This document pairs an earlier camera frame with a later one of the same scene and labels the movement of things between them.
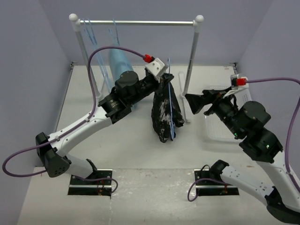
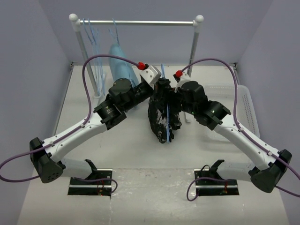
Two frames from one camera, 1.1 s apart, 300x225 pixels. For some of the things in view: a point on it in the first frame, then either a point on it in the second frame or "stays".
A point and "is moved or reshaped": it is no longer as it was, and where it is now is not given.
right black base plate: (208, 183) stays
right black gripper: (195, 101) to (174, 95)
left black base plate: (98, 187) stays
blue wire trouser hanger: (172, 128) is moved or reshaped
